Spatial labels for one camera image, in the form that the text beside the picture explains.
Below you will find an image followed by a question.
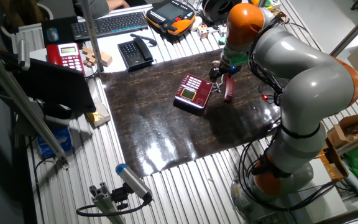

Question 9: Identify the maroon telephone base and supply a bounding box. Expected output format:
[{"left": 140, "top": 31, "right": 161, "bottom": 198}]
[{"left": 173, "top": 73, "right": 214, "bottom": 110}]

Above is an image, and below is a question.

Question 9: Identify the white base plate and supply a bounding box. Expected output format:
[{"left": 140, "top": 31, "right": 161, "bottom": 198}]
[{"left": 290, "top": 158, "right": 348, "bottom": 223}]

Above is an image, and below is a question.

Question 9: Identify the slanted aluminium frame post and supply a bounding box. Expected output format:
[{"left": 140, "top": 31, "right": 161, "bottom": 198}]
[{"left": 330, "top": 4, "right": 358, "bottom": 58}]

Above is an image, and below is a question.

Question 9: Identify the large wooden block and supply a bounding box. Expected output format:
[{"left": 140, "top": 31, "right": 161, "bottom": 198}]
[{"left": 99, "top": 51, "right": 113, "bottom": 68}]

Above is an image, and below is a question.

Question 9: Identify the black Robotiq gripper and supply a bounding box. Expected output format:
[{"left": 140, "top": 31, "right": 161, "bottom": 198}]
[{"left": 209, "top": 60, "right": 241, "bottom": 84}]

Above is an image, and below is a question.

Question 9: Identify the maroon telephone handset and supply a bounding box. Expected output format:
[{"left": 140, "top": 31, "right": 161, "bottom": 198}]
[{"left": 223, "top": 73, "right": 236, "bottom": 103}]

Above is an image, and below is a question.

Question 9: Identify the white Rubik's cube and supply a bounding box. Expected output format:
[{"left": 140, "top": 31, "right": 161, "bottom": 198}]
[{"left": 196, "top": 24, "right": 210, "bottom": 40}]

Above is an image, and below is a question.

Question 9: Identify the black flat panel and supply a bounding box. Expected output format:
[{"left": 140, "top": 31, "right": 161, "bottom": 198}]
[{"left": 11, "top": 57, "right": 97, "bottom": 114}]

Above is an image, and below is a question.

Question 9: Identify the orange black teach pendant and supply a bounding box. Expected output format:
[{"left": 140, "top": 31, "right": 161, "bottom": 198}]
[{"left": 145, "top": 0, "right": 196, "bottom": 36}]

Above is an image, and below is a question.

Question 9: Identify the grey computer mouse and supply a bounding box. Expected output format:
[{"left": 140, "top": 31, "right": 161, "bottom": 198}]
[{"left": 46, "top": 27, "right": 60, "bottom": 43}]

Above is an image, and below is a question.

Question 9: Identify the bright red desk telephone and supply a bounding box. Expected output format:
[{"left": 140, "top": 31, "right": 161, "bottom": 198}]
[{"left": 45, "top": 42, "right": 86, "bottom": 76}]

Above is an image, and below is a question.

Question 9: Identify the black camera cable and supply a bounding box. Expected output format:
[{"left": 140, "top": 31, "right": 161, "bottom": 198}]
[{"left": 75, "top": 198, "right": 152, "bottom": 218}]

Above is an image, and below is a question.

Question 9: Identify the black filament spool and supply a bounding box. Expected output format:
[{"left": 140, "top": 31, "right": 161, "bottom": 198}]
[{"left": 201, "top": 0, "right": 242, "bottom": 24}]

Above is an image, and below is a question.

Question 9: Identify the black desk telephone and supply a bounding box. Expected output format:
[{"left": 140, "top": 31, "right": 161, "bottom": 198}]
[{"left": 117, "top": 33, "right": 158, "bottom": 73}]

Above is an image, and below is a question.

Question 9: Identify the aluminium profile camera mount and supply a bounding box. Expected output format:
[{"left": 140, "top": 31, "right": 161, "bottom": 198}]
[{"left": 88, "top": 182, "right": 127, "bottom": 224}]

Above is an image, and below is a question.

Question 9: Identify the black computer keyboard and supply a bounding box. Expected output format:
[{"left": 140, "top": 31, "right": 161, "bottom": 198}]
[{"left": 70, "top": 11, "right": 149, "bottom": 41}]

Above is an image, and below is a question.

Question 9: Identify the small wooden blocks pile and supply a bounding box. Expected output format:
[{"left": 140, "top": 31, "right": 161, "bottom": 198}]
[{"left": 81, "top": 46, "right": 96, "bottom": 68}]

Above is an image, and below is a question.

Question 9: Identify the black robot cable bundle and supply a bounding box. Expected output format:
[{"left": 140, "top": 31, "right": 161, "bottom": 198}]
[{"left": 236, "top": 124, "right": 338, "bottom": 213}]

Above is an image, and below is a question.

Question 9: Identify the small open cardboard box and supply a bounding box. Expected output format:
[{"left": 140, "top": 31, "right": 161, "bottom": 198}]
[{"left": 86, "top": 97, "right": 112, "bottom": 128}]

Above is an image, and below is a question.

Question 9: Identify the silver camera on bar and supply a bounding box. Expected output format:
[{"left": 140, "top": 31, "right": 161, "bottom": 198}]
[{"left": 17, "top": 39, "right": 31, "bottom": 72}]

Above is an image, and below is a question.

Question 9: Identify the dark marble pattern mat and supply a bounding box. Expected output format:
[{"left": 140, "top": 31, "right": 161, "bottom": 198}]
[{"left": 99, "top": 48, "right": 283, "bottom": 178}]

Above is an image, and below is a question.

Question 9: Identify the black mouse pad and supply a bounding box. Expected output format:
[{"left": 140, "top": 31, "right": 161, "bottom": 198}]
[{"left": 40, "top": 16, "right": 83, "bottom": 48}]

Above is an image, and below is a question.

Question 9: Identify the long diagonal aluminium bar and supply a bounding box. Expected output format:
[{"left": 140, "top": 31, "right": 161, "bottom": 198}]
[{"left": 0, "top": 43, "right": 70, "bottom": 169}]

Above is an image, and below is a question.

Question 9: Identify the brown open cardboard box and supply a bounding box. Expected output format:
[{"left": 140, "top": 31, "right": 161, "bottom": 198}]
[{"left": 326, "top": 112, "right": 358, "bottom": 149}]

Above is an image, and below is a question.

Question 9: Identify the blue plastic packet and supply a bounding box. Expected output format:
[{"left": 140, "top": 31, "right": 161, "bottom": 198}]
[{"left": 36, "top": 128, "right": 73, "bottom": 158}]

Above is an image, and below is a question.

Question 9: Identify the vertical aluminium post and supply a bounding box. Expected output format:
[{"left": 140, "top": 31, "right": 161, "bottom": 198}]
[{"left": 80, "top": 0, "right": 104, "bottom": 73}]

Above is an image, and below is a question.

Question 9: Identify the person's forearm grey sleeve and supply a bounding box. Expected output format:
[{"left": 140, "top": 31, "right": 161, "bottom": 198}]
[{"left": 72, "top": 0, "right": 131, "bottom": 19}]

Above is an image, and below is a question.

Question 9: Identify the silver camera with blue cap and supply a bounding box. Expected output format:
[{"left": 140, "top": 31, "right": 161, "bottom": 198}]
[{"left": 115, "top": 163, "right": 154, "bottom": 202}]

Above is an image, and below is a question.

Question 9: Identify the orange cardboard box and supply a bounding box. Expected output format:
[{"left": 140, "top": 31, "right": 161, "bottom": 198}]
[{"left": 315, "top": 138, "right": 349, "bottom": 182}]

